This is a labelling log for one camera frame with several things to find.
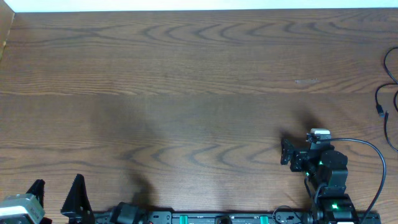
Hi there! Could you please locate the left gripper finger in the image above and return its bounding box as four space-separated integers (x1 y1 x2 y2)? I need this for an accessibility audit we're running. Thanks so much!
26 179 45 207
60 174 95 224

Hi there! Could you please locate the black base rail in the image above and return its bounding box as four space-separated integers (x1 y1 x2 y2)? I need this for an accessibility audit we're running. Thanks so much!
93 207 382 224

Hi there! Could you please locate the black USB cable short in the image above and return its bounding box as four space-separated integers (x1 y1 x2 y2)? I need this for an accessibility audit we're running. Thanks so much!
374 82 398 118

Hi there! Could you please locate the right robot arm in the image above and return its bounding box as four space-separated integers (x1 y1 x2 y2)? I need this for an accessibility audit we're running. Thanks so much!
280 136 359 224

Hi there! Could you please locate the black USB cable long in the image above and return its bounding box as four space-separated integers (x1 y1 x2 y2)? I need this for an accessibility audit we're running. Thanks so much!
383 46 397 153

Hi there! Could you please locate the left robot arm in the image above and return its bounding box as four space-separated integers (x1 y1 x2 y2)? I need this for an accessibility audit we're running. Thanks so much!
60 174 147 224

